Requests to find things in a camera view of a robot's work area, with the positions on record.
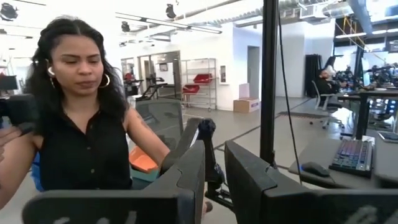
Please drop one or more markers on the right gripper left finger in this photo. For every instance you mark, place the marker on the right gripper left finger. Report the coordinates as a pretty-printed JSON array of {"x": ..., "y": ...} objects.
[{"x": 174, "y": 199}]

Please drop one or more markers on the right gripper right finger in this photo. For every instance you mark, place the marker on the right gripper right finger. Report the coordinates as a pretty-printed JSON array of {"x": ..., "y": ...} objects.
[{"x": 255, "y": 193}]

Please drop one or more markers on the teal container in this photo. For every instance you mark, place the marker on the teal container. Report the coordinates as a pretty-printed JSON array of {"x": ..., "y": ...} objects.
[{"x": 144, "y": 180}]

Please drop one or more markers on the orange container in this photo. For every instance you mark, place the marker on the orange container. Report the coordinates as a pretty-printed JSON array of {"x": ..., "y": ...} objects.
[{"x": 141, "y": 161}]

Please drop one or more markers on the black computer mouse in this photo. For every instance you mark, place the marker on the black computer mouse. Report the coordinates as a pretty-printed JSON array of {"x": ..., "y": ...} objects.
[{"x": 314, "y": 169}]

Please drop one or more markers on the dark keyboard desk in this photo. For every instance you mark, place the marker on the dark keyboard desk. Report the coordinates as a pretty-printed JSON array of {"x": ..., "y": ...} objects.
[{"x": 317, "y": 152}]

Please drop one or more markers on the grey mesh office chair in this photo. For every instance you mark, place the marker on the grey mesh office chair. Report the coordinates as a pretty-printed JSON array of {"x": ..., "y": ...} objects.
[{"x": 158, "y": 118}]

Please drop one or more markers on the cardboard box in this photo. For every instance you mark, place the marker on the cardboard box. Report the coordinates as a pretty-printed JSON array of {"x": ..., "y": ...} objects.
[{"x": 246, "y": 105}]

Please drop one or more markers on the white box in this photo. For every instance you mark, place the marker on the white box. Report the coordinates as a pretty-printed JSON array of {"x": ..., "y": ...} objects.
[{"x": 244, "y": 91}]

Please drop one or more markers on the backlit black keyboard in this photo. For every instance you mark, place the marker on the backlit black keyboard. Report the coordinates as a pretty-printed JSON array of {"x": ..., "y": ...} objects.
[{"x": 351, "y": 157}]

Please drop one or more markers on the person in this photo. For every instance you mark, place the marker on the person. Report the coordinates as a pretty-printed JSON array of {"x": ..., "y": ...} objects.
[
  {"x": 84, "y": 149},
  {"x": 326, "y": 84}
]

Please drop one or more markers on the metal shelf rack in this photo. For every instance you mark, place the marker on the metal shelf rack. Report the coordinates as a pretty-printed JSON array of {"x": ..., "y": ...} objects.
[{"x": 215, "y": 93}]

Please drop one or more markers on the red storage bin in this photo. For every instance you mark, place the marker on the red storage bin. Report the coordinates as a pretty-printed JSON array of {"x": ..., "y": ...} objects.
[
  {"x": 202, "y": 78},
  {"x": 190, "y": 89}
]

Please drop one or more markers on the white office chair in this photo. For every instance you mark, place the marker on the white office chair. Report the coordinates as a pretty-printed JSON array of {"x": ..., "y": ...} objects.
[{"x": 325, "y": 105}]

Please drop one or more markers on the black curtain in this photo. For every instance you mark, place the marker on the black curtain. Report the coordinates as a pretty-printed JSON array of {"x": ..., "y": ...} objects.
[{"x": 312, "y": 76}]

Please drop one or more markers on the black workshop desk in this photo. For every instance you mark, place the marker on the black workshop desk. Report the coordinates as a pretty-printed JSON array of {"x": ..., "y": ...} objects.
[{"x": 362, "y": 118}]

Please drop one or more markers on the blue seat back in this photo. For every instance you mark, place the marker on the blue seat back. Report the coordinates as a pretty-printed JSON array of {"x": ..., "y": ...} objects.
[{"x": 37, "y": 174}]

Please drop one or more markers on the tablet with dark screen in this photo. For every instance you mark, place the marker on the tablet with dark screen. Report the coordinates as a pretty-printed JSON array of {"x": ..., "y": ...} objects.
[{"x": 388, "y": 136}]

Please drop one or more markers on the long ceiling light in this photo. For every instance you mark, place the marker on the long ceiling light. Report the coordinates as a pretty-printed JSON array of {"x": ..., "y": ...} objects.
[{"x": 168, "y": 22}]

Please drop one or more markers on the black aluminium table frame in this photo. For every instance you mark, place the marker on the black aluminium table frame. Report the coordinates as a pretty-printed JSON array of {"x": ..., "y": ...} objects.
[{"x": 269, "y": 77}]

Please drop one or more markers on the black ceiling camera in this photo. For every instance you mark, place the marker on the black ceiling camera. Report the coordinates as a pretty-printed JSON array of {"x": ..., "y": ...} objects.
[
  {"x": 7, "y": 12},
  {"x": 170, "y": 11},
  {"x": 125, "y": 26}
]

